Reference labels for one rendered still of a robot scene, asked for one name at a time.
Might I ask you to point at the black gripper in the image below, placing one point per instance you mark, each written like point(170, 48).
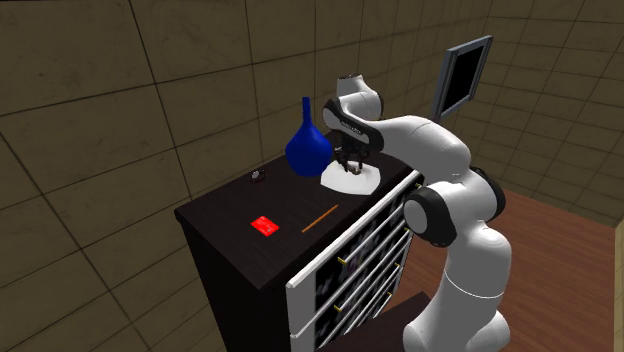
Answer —
point(352, 149)

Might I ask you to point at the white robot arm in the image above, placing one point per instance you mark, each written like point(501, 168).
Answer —
point(438, 146)

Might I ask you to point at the small brown object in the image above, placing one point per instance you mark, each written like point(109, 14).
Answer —
point(354, 170)

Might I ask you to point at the white plate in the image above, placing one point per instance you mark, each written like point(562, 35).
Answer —
point(348, 182)

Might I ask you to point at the blue long-necked vase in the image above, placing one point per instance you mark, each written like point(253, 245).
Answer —
point(307, 148)

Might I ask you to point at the orange pencil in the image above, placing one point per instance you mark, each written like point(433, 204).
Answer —
point(320, 218)

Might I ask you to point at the small black wristwatch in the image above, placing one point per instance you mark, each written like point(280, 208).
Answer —
point(258, 175)

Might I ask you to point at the red card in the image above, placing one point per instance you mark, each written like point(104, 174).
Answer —
point(264, 226)

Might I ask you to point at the dark chest of drawers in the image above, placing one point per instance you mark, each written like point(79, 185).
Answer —
point(234, 214)

